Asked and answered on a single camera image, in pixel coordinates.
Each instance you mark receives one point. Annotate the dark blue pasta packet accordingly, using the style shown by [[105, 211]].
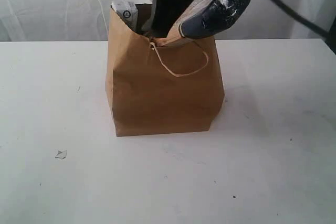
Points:
[[202, 20]]

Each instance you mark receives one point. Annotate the small white blue packet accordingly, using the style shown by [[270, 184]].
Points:
[[127, 11]]

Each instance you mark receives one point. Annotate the brown paper shopping bag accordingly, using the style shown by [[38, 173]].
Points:
[[160, 90]]

